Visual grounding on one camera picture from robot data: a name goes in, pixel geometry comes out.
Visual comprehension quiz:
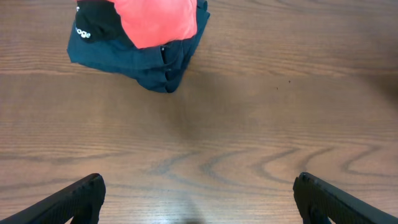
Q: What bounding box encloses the navy blue folded garment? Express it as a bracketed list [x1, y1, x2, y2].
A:
[67, 1, 210, 93]

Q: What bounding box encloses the black folded garment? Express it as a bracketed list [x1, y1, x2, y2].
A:
[75, 0, 133, 47]

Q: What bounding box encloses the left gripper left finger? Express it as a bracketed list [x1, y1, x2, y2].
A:
[1, 173, 106, 224]

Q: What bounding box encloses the orange-red soccer t-shirt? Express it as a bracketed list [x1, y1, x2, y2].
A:
[112, 0, 198, 49]

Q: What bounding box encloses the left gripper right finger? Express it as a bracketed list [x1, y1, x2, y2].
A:
[293, 172, 397, 224]

